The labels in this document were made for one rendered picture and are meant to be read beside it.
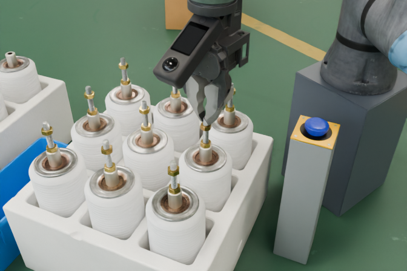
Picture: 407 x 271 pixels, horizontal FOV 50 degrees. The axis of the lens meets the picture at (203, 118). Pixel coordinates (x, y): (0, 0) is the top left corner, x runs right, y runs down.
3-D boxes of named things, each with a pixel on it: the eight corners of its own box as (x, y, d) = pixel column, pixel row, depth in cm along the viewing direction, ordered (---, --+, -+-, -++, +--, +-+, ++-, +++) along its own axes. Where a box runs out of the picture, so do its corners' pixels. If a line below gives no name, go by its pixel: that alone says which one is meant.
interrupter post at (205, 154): (206, 166, 78) (206, 151, 76) (195, 159, 79) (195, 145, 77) (215, 158, 79) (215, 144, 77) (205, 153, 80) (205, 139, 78)
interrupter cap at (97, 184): (86, 173, 76) (86, 170, 76) (129, 163, 78) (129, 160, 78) (93, 205, 70) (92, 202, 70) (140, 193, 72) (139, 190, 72)
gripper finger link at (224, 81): (231, 107, 69) (232, 57, 64) (226, 112, 68) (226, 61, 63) (208, 98, 71) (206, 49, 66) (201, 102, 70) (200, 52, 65)
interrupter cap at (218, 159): (207, 180, 75) (207, 177, 74) (175, 160, 79) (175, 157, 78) (235, 158, 79) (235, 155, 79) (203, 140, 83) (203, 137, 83)
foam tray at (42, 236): (127, 152, 118) (119, 95, 107) (267, 195, 106) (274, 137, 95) (25, 267, 90) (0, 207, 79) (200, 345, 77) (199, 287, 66)
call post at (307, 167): (281, 228, 97) (300, 115, 79) (313, 239, 95) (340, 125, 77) (272, 253, 92) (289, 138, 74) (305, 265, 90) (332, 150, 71)
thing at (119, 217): (95, 237, 87) (79, 170, 76) (142, 224, 90) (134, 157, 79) (103, 277, 80) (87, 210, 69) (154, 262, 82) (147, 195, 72)
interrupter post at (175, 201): (168, 199, 71) (167, 184, 69) (183, 199, 71) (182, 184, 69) (167, 210, 69) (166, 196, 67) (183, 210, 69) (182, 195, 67)
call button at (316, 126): (306, 123, 77) (307, 114, 76) (329, 129, 76) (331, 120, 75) (301, 137, 74) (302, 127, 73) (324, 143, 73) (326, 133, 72)
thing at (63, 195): (62, 257, 83) (41, 190, 72) (40, 227, 89) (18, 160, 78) (106, 231, 88) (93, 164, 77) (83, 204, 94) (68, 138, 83)
